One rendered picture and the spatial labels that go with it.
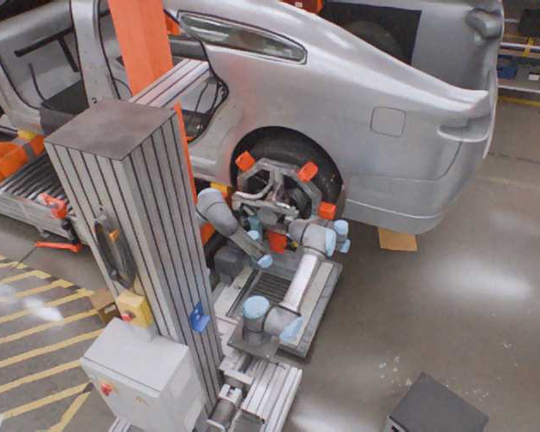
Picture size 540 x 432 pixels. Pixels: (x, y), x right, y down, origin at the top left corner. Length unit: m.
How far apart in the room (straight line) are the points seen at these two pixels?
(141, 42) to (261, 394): 1.63
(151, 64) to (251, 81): 0.63
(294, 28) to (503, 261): 2.50
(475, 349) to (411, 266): 0.78
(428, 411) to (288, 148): 1.63
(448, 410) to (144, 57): 2.30
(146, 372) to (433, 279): 2.48
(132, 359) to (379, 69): 1.70
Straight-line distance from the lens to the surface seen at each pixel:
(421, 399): 2.57
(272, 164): 2.54
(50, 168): 4.55
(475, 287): 3.60
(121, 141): 1.12
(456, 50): 3.97
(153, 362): 1.61
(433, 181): 2.45
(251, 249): 2.14
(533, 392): 3.25
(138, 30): 2.04
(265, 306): 1.89
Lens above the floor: 2.59
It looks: 44 degrees down
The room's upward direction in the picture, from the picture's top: 2 degrees counter-clockwise
